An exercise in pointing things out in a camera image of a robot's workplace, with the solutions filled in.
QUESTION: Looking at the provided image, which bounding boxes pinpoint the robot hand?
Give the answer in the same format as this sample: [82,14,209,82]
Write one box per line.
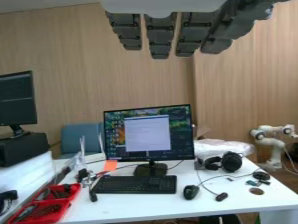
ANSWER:
[98,0,298,60]

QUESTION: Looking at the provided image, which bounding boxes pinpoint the computer monitor with bright screen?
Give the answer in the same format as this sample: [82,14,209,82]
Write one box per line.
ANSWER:
[102,104,197,178]

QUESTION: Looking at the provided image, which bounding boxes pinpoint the blue chair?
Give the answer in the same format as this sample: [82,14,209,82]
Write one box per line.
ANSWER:
[60,122,106,158]

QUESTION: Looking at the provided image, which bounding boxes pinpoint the clear plastic bag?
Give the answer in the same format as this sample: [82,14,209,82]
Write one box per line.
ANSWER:
[194,138,255,158]

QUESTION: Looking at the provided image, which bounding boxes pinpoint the dark computer monitor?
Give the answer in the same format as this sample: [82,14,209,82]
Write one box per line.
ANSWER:
[0,70,40,137]

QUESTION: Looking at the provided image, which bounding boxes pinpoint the small white jointed device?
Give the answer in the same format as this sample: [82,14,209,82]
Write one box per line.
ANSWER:
[249,123,298,171]

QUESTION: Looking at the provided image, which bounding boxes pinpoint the black keyboard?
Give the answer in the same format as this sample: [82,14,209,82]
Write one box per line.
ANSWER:
[89,174,178,195]

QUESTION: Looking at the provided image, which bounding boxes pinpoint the black box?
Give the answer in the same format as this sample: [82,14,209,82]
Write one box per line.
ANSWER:
[0,131,52,168]

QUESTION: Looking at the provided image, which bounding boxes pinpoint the black computer mouse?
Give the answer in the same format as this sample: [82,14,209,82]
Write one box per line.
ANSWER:
[182,184,201,201]

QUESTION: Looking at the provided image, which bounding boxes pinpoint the small black device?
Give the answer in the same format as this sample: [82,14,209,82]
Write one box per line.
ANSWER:
[88,189,100,203]

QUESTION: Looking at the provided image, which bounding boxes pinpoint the white desk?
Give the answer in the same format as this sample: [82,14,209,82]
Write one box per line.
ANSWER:
[52,155,298,224]

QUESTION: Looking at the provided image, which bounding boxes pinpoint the red tray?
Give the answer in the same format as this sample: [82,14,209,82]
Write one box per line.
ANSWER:
[32,182,82,203]
[7,198,73,224]

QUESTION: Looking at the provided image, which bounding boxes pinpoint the white foam packing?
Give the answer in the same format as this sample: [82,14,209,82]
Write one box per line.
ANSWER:
[0,150,57,202]

